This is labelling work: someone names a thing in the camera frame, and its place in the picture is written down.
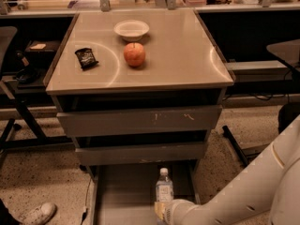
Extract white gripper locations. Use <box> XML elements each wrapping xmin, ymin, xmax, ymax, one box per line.
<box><xmin>154</xmin><ymin>199</ymin><xmax>197</xmax><ymax>225</ymax></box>

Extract clear plastic water bottle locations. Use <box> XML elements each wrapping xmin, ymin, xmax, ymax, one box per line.
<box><xmin>156</xmin><ymin>168</ymin><xmax>173</xmax><ymax>203</ymax></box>

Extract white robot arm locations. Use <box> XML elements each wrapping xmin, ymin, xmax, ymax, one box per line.
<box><xmin>155</xmin><ymin>116</ymin><xmax>300</xmax><ymax>225</ymax></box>

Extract bottom drawer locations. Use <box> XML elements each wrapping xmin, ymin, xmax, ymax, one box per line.
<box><xmin>90</xmin><ymin>161</ymin><xmax>200</xmax><ymax>225</ymax></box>

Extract drawer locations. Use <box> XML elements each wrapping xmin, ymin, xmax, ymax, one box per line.
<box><xmin>57</xmin><ymin>105</ymin><xmax>222</xmax><ymax>137</ymax></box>
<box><xmin>75</xmin><ymin>142</ymin><xmax>207</xmax><ymax>166</ymax></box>
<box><xmin>90</xmin><ymin>161</ymin><xmax>200</xmax><ymax>225</ymax></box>

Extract middle drawer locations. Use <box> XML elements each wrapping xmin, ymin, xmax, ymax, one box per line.
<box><xmin>75</xmin><ymin>142</ymin><xmax>207</xmax><ymax>166</ymax></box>

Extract grey drawer cabinet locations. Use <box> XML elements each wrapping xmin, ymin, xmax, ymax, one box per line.
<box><xmin>47</xmin><ymin>9</ymin><xmax>233</xmax><ymax>225</ymax></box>

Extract top drawer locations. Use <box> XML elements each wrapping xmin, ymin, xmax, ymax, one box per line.
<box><xmin>57</xmin><ymin>105</ymin><xmax>222</xmax><ymax>137</ymax></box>

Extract black table leg bar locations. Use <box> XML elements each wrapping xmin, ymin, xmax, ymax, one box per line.
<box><xmin>222</xmin><ymin>126</ymin><xmax>249</xmax><ymax>167</ymax></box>

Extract white sneaker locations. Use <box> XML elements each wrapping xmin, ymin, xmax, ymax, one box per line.
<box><xmin>19</xmin><ymin>202</ymin><xmax>57</xmax><ymax>225</ymax></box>

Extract red apple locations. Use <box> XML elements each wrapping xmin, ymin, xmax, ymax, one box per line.
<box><xmin>123</xmin><ymin>42</ymin><xmax>145</xmax><ymax>68</ymax></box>

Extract black snack packet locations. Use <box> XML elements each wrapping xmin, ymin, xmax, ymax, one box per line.
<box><xmin>75</xmin><ymin>48</ymin><xmax>98</xmax><ymax>70</ymax></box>

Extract white bowl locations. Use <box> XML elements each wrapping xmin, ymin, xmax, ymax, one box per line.
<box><xmin>113</xmin><ymin>20</ymin><xmax>149</xmax><ymax>42</ymax></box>

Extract black box on shelf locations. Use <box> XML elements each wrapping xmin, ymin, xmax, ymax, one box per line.
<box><xmin>25</xmin><ymin>40</ymin><xmax>60</xmax><ymax>59</ymax></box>

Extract dark round side table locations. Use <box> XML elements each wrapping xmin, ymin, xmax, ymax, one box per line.
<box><xmin>266</xmin><ymin>39</ymin><xmax>300</xmax><ymax>74</ymax></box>

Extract black desk frame left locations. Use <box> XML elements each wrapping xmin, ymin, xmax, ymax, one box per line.
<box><xmin>0</xmin><ymin>78</ymin><xmax>74</xmax><ymax>171</ymax></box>

